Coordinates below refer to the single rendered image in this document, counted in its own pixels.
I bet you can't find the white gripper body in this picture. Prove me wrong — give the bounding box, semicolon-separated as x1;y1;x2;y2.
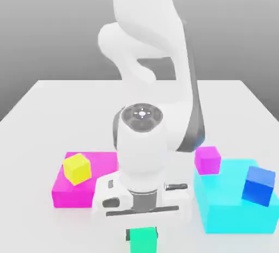
92;201;193;230

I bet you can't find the small green cube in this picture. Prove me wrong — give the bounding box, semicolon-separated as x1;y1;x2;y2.
129;226;158;253

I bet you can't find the small magenta cube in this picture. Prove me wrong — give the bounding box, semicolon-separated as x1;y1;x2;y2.
194;146;222;176

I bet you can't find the small yellow cube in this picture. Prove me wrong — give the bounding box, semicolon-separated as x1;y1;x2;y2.
62;152;92;187

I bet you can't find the small blue cube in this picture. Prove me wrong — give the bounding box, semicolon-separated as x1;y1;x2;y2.
241;165;276;208

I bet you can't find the large cyan box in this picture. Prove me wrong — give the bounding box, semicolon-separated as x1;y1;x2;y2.
193;158;279;235

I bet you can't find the large magenta box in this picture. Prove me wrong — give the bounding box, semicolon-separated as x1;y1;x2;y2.
51;151;120;209

